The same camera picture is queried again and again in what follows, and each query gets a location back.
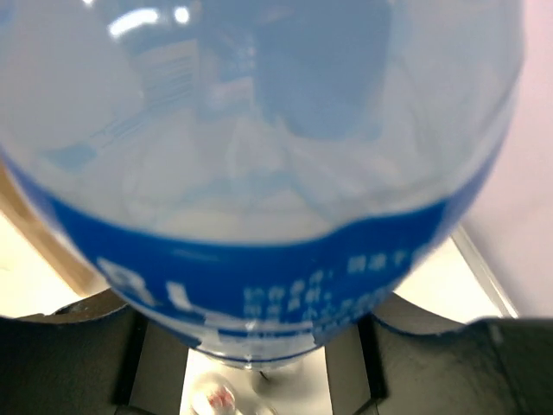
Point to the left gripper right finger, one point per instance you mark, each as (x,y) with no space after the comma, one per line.
(403,359)

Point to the water bottle blue label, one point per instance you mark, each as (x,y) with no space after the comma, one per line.
(255,175)

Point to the aluminium side rail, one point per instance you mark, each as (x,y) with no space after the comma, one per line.
(483,274)

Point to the wooden two-tier shelf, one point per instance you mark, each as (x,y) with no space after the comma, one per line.
(55,249)

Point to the silver can front left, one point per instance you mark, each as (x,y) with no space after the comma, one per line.
(212,394)

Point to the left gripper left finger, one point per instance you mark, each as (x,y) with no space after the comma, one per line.
(96,356)

